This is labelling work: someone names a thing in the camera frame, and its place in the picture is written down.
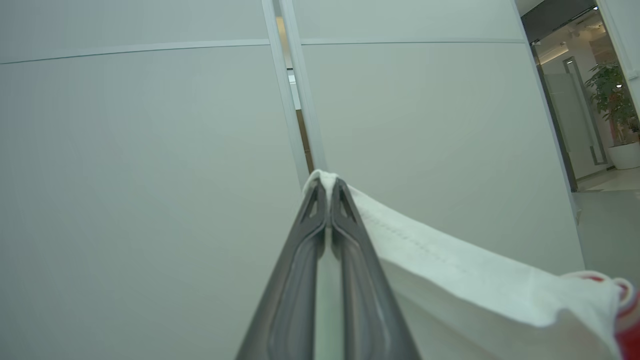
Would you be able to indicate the red and white garment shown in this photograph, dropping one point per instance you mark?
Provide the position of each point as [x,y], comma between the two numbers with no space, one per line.
[475,300]

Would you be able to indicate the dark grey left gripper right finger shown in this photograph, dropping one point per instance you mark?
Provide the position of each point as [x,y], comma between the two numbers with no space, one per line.
[370,300]

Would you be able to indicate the white plant pot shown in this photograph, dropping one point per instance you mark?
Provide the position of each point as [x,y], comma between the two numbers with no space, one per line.
[625,156]

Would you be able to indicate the grey partition frame post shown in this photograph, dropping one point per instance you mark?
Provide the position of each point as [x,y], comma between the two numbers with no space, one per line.
[283,100]
[305,100]

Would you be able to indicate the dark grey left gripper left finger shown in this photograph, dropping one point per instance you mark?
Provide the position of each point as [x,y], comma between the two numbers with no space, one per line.
[290,290]

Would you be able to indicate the green potted plant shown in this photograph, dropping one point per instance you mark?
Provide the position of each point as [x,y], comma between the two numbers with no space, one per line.
[610,95]

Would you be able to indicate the frosted glass door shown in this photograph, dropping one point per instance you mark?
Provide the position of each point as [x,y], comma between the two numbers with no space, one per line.
[575,115]

